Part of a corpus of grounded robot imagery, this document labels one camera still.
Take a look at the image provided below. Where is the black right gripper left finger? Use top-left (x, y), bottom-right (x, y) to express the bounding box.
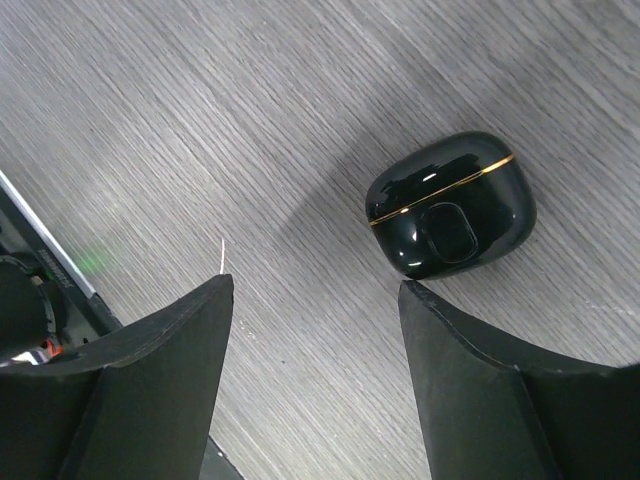
top-left (1, 274), bottom-right (234, 479)

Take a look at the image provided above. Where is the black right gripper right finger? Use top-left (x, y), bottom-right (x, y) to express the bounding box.
top-left (398, 281), bottom-right (639, 479)

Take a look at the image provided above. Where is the black earbud charging case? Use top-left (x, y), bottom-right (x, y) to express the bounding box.
top-left (365, 131), bottom-right (537, 280)

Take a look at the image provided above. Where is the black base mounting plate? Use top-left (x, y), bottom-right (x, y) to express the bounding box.
top-left (1, 175), bottom-right (123, 367)

